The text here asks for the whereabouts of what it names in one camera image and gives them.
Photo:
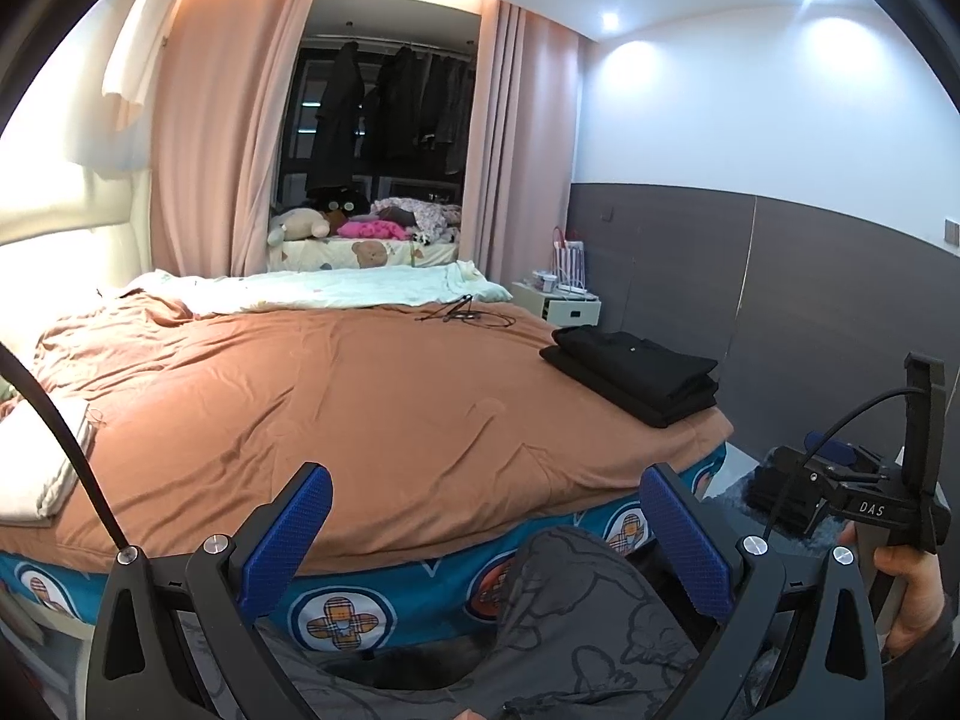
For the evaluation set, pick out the white hanging garment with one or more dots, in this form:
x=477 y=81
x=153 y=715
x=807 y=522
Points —
x=142 y=37

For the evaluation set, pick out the beige plush toy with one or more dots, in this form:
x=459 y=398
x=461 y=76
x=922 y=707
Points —
x=300 y=223

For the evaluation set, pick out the pink cloth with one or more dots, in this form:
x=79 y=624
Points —
x=371 y=229

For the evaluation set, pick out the dark hanging coat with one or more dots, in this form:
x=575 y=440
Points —
x=337 y=112

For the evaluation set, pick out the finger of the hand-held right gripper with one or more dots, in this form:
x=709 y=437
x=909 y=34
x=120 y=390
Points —
x=829 y=446
x=814 y=480

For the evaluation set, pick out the person's right hand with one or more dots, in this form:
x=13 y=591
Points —
x=915 y=585

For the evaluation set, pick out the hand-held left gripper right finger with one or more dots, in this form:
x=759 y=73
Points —
x=686 y=540

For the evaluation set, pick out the pink curtain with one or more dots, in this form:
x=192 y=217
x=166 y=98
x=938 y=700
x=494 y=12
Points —
x=210 y=127
x=532 y=165

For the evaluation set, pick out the person's legs in grey pants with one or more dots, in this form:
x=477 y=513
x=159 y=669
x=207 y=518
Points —
x=585 y=615

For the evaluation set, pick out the black bag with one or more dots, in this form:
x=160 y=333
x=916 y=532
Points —
x=765 y=499

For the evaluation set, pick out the folded white pillow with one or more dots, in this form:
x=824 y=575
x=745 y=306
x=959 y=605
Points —
x=37 y=465

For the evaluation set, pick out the black plush toy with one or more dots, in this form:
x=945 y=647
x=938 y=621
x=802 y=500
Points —
x=341 y=202

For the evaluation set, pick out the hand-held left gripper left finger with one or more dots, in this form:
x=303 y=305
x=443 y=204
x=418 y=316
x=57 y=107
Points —
x=289 y=532

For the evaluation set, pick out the brown duvet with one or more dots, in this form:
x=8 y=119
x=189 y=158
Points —
x=337 y=405

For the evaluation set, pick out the white teddy bear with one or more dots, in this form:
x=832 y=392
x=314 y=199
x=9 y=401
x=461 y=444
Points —
x=375 y=253

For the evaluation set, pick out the row of dark hanging clothes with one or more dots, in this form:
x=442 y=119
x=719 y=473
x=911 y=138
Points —
x=420 y=105

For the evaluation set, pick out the cream padded headboard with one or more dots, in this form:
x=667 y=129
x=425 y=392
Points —
x=67 y=262

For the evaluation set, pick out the folded black clothes pile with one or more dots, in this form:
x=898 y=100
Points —
x=652 y=409

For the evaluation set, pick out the round ceiling spotlight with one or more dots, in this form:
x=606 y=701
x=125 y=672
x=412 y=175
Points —
x=610 y=20

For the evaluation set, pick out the person's right forearm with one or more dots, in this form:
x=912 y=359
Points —
x=937 y=630

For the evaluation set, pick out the pale green blanket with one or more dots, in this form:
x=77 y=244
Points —
x=315 y=289

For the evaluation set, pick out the white nightstand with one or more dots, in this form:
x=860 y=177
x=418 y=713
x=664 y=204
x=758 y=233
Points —
x=570 y=309

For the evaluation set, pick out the floral clothes pile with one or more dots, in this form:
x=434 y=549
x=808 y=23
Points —
x=420 y=214

